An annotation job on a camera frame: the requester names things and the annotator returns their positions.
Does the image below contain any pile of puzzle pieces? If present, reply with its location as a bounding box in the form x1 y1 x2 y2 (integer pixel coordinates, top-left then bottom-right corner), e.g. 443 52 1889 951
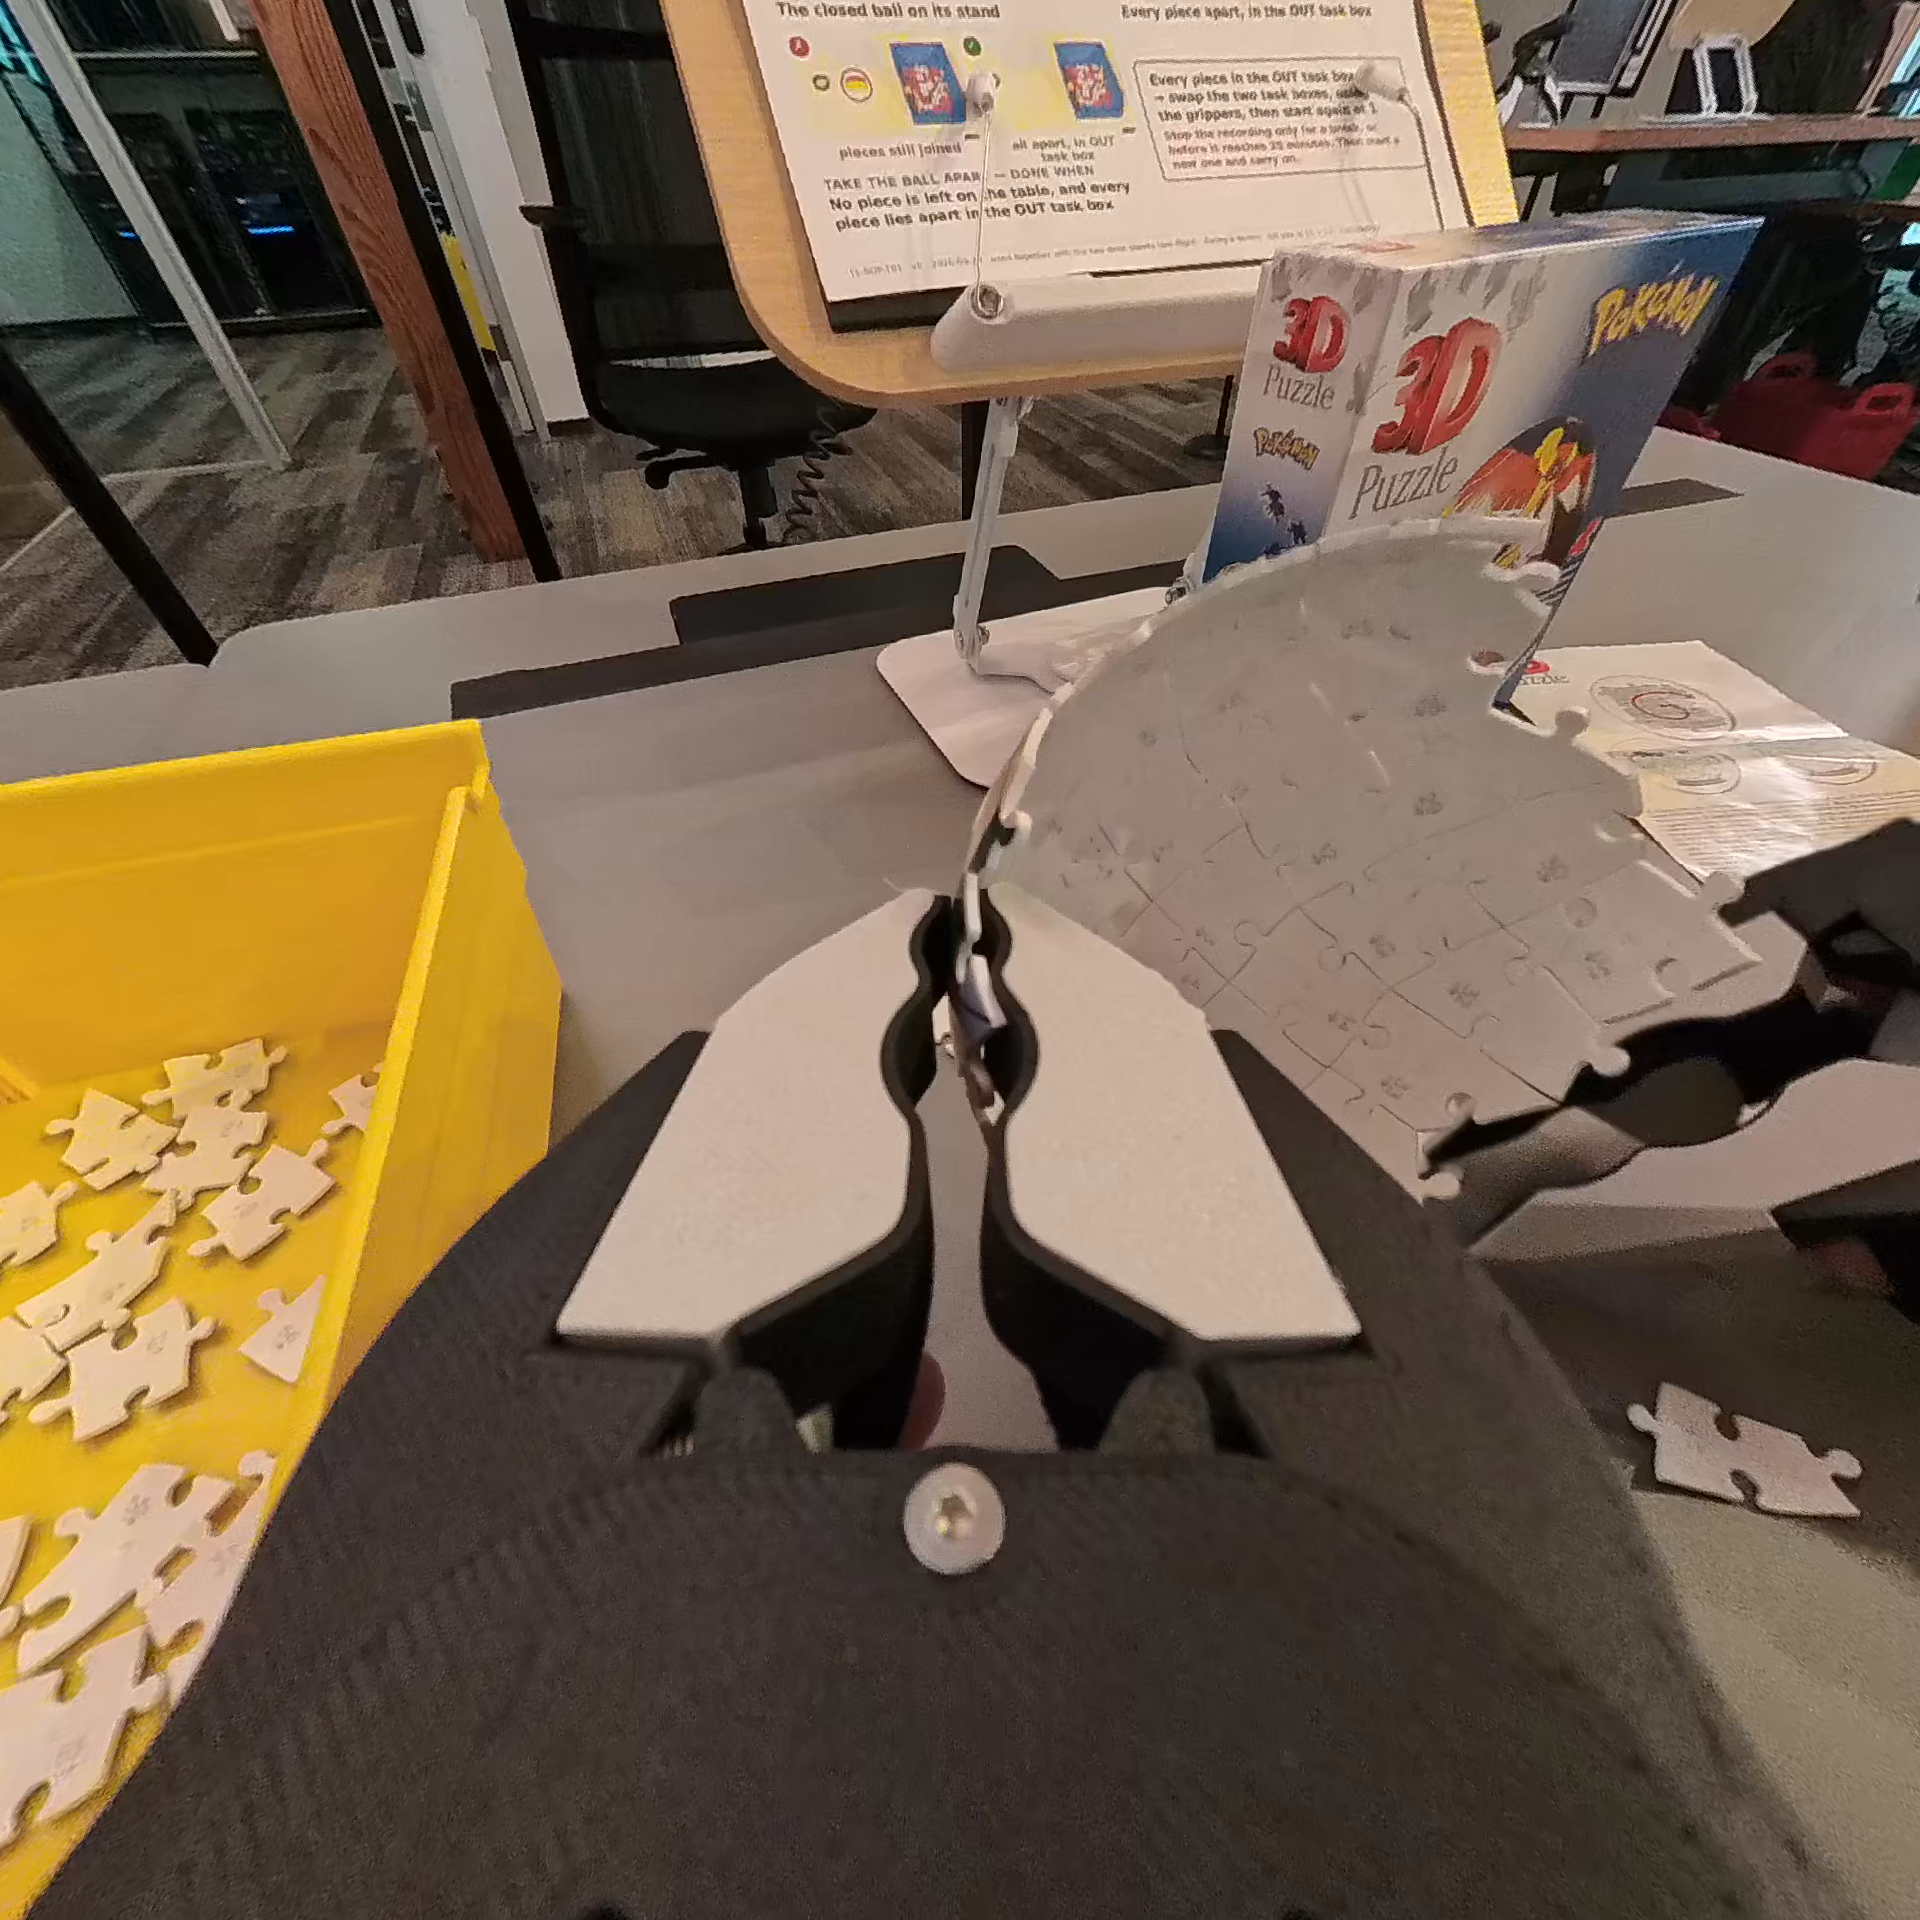
0 1034 383 1853

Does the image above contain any white puzzle piece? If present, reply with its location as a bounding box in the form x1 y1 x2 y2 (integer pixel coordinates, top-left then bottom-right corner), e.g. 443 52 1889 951
1628 1379 1862 1520

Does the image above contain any partly built puzzle ball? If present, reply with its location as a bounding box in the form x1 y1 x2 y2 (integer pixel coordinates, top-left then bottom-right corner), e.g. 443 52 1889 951
960 517 1764 1204

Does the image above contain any black office chair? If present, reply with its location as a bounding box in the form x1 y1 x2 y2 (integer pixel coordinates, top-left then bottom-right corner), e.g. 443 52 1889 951
524 0 879 548

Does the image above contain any blue puzzle box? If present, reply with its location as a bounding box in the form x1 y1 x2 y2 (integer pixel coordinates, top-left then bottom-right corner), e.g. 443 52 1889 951
1199 215 1764 617

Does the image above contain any long background desk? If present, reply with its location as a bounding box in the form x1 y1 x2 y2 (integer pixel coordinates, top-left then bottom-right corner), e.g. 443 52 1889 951
1500 112 1920 230

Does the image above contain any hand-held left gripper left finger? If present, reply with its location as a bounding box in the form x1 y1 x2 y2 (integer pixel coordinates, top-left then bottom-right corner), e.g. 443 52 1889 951
552 890 949 1450

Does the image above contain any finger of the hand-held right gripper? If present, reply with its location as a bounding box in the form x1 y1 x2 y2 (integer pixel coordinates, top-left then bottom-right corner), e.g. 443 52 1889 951
1417 1034 1920 1263
1708 816 1920 993

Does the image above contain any black desk cable slot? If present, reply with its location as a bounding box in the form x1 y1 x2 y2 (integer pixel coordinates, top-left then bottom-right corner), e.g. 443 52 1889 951
449 548 1204 723

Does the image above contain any yellow plastic bin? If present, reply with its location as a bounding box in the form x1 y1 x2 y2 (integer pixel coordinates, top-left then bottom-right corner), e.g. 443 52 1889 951
0 723 564 1906

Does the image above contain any white paper leaflet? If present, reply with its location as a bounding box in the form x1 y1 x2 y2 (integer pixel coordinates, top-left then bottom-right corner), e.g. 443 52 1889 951
1500 639 1920 881

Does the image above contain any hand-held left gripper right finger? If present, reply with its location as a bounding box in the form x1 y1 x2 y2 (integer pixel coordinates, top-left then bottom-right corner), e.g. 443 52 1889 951
960 901 1364 1450

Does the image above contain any printed instruction sheet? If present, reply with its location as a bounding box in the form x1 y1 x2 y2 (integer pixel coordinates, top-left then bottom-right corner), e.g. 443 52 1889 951
741 0 1472 304

